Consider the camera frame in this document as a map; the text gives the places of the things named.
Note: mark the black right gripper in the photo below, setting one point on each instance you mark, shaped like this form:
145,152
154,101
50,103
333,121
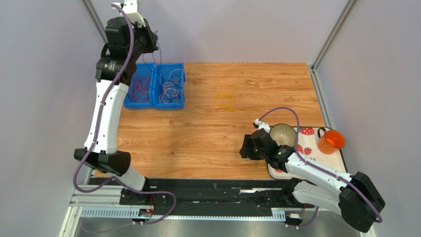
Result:
246,146

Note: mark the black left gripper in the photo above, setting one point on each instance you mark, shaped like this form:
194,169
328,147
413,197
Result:
151,38

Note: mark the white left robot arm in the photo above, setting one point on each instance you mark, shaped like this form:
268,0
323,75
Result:
128,39

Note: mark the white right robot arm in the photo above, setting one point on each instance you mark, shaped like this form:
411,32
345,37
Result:
352,196

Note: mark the beige ceramic bowl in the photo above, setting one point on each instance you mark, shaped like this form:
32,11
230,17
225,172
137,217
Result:
283,134

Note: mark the right blue plastic bin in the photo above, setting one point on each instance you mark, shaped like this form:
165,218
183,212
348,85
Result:
168,86

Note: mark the blue plastic bin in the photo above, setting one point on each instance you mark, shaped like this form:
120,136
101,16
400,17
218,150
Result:
168,86
139,93

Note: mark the left blue plastic bin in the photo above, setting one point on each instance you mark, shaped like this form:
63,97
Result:
139,93

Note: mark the strawberry print mat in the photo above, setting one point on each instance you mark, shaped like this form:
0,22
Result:
307,145

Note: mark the orange plastic cup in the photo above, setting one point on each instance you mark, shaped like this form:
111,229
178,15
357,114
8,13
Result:
330,141

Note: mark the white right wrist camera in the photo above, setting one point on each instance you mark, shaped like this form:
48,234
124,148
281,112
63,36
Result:
258,124

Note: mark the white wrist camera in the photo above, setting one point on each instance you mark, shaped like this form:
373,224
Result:
132,9
258,124

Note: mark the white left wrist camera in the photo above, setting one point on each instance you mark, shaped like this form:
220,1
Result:
132,9

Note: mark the aluminium frame post left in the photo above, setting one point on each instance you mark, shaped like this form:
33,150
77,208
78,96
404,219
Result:
92,13

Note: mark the aluminium frame post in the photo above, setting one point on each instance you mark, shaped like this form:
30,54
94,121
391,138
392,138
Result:
340,22
92,13

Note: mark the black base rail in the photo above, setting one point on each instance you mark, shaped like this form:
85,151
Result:
215,198

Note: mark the aluminium frame post right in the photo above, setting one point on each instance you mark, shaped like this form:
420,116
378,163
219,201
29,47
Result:
340,22

